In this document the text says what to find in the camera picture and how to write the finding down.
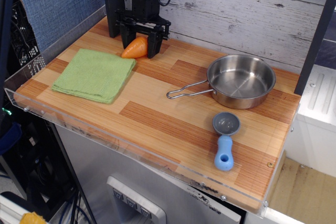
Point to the white appliance block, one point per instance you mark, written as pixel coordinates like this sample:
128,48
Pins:
311,139

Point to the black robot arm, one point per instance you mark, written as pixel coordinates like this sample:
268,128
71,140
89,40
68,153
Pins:
144,18

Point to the silver metal cabinet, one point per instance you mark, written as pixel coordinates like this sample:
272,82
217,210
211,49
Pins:
93,163

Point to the green folded cloth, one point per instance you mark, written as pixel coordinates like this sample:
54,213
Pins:
94,75

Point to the orange toy carrot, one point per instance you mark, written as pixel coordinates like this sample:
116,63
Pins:
136,49

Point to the clear acrylic table guard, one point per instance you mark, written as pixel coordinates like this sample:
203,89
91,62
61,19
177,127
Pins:
173,136

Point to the dark left frame post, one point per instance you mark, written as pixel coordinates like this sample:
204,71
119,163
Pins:
111,1

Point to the dark frame post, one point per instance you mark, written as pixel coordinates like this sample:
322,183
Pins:
321,29
111,1

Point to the black plastic crate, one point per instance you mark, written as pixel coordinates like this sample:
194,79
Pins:
22,40

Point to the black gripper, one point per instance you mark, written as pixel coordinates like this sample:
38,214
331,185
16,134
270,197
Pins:
156,28

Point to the blue grey toy scoop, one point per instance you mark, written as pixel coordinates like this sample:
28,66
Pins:
225,124

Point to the dark right frame post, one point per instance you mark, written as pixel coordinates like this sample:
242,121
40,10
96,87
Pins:
321,29

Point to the silver steel pot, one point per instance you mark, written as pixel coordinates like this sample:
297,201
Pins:
234,81

